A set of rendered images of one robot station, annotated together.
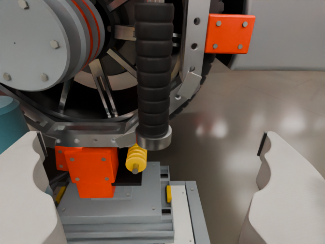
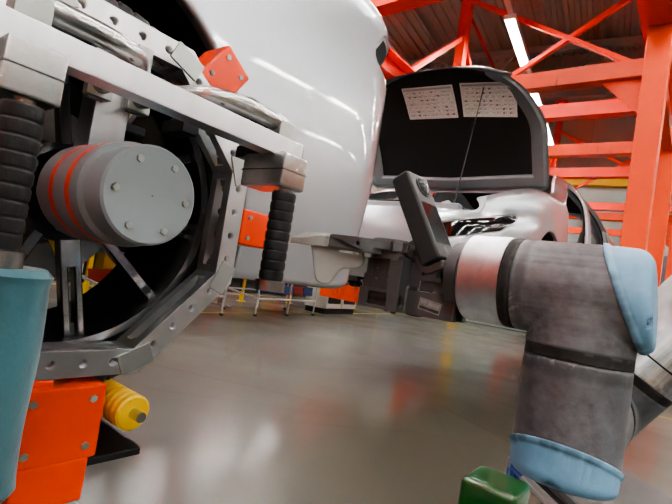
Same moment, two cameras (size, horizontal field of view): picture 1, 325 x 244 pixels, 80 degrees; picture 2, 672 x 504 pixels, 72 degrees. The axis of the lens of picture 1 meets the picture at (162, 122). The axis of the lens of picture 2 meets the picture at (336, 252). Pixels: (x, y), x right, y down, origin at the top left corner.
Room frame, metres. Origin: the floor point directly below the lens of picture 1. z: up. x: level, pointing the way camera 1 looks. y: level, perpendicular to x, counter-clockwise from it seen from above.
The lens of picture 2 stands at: (-0.31, 0.47, 0.79)
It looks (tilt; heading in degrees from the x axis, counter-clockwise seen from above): 3 degrees up; 311
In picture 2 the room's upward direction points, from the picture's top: 9 degrees clockwise
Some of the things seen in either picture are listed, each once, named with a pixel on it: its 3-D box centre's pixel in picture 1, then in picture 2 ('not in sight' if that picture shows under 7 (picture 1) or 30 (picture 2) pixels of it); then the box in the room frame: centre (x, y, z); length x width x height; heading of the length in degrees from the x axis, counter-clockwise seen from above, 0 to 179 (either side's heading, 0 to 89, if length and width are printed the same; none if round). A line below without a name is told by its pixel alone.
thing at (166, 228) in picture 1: (116, 199); not in sight; (0.60, 0.20, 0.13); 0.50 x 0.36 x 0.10; 93
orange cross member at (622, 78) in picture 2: not in sight; (476, 104); (1.65, -3.44, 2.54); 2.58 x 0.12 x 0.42; 3
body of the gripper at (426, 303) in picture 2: not in sight; (417, 276); (-0.03, 0.00, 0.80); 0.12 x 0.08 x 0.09; 3
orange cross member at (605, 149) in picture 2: not in sight; (533, 163); (1.75, -5.37, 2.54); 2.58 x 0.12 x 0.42; 3
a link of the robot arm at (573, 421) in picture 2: not in sight; (571, 416); (-0.21, -0.02, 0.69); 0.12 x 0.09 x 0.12; 93
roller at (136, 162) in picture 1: (139, 140); (98, 392); (0.53, 0.08, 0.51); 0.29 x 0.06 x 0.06; 3
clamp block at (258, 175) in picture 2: not in sight; (273, 172); (0.23, 0.01, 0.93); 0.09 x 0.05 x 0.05; 3
